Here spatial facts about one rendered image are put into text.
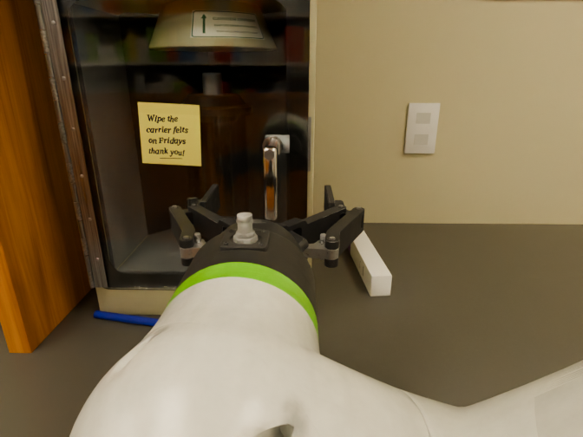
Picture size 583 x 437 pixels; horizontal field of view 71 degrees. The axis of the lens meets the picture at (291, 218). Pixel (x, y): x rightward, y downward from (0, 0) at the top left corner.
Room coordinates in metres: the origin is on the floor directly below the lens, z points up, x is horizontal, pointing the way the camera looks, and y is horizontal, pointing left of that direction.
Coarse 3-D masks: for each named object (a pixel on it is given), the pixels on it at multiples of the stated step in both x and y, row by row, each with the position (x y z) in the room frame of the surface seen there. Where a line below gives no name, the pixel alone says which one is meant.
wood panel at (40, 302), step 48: (0, 0) 0.54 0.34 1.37; (0, 48) 0.52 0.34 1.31; (0, 96) 0.50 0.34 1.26; (48, 96) 0.59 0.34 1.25; (0, 144) 0.48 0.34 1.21; (48, 144) 0.57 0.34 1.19; (0, 192) 0.46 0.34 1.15; (48, 192) 0.55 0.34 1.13; (0, 240) 0.44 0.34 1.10; (48, 240) 0.52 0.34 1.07; (0, 288) 0.44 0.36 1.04; (48, 288) 0.50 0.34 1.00
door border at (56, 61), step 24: (48, 0) 0.52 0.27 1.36; (48, 24) 0.52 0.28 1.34; (48, 72) 0.51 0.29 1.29; (72, 96) 0.52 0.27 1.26; (72, 120) 0.52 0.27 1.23; (72, 144) 0.52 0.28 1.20; (72, 168) 0.52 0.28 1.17; (72, 192) 0.51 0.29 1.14; (96, 240) 0.52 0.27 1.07; (96, 264) 0.52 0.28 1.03
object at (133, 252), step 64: (64, 0) 0.52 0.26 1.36; (128, 0) 0.52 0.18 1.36; (192, 0) 0.51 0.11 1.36; (256, 0) 0.51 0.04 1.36; (128, 64) 0.52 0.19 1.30; (192, 64) 0.51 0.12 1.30; (256, 64) 0.51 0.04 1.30; (128, 128) 0.52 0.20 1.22; (256, 128) 0.51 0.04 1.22; (128, 192) 0.52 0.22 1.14; (192, 192) 0.51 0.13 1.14; (256, 192) 0.51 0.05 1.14; (128, 256) 0.52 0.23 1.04
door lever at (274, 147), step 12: (264, 144) 0.51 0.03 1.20; (276, 144) 0.51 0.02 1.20; (264, 156) 0.46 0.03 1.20; (276, 156) 0.46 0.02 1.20; (264, 168) 0.46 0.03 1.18; (276, 168) 0.46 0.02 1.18; (264, 180) 0.46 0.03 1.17; (276, 180) 0.46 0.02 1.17; (264, 192) 0.46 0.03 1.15; (276, 192) 0.46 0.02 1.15; (264, 204) 0.47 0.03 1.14; (276, 204) 0.46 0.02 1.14; (276, 216) 0.46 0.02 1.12
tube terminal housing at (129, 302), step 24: (312, 0) 0.52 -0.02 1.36; (312, 24) 0.52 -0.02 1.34; (312, 48) 0.52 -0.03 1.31; (312, 72) 0.52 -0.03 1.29; (312, 96) 0.52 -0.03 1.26; (312, 120) 0.52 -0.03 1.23; (312, 144) 0.52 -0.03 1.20; (312, 168) 0.52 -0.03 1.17; (312, 192) 0.52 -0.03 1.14; (96, 288) 0.53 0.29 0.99; (120, 312) 0.53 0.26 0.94; (144, 312) 0.53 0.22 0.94
